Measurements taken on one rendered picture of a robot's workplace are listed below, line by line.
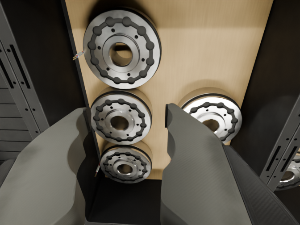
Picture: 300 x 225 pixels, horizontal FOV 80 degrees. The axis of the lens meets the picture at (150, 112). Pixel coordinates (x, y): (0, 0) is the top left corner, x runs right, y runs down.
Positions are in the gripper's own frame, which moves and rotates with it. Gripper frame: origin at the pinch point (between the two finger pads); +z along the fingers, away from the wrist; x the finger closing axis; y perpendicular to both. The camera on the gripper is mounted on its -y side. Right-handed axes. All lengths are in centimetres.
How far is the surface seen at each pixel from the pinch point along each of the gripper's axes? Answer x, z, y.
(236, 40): 14.3, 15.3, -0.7
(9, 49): -11.2, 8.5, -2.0
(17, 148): -26.5, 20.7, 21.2
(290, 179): 28.0, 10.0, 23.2
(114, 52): -2.5, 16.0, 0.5
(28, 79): -10.6, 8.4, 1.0
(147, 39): 2.1, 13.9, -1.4
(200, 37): 9.5, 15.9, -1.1
